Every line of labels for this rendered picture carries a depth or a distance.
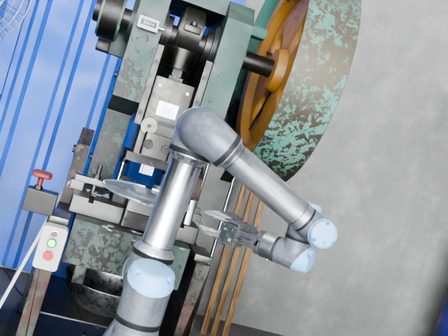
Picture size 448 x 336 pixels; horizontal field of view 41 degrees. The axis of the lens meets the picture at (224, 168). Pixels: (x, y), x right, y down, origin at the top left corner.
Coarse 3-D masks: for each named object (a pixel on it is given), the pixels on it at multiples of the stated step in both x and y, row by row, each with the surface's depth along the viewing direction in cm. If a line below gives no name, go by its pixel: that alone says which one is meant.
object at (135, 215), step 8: (128, 200) 199; (128, 208) 199; (136, 208) 200; (144, 208) 200; (152, 208) 201; (128, 216) 199; (136, 216) 200; (144, 216) 200; (120, 224) 199; (128, 224) 200; (136, 224) 200; (144, 224) 200
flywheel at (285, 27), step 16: (288, 0) 229; (304, 0) 218; (272, 16) 243; (288, 16) 233; (304, 16) 212; (272, 32) 244; (288, 32) 226; (272, 48) 243; (288, 48) 220; (288, 64) 213; (256, 80) 250; (272, 80) 216; (256, 96) 245; (272, 96) 221; (240, 112) 248; (256, 112) 237; (272, 112) 215; (240, 128) 240; (256, 128) 230; (256, 144) 210
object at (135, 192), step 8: (104, 184) 183; (112, 184) 191; (120, 184) 195; (128, 184) 200; (136, 184) 203; (120, 192) 182; (128, 192) 186; (136, 192) 187; (144, 192) 192; (152, 192) 200; (136, 200) 176; (144, 200) 182; (152, 200) 185
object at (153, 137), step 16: (160, 80) 206; (176, 80) 211; (160, 96) 206; (176, 96) 207; (192, 96) 208; (160, 112) 207; (176, 112) 208; (144, 128) 205; (160, 128) 207; (144, 144) 204; (160, 144) 205; (160, 160) 209
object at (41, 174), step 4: (32, 172) 185; (36, 172) 184; (40, 172) 185; (44, 172) 188; (48, 172) 190; (36, 176) 184; (40, 176) 184; (44, 176) 184; (48, 176) 185; (52, 176) 189; (40, 180) 187; (40, 184) 187
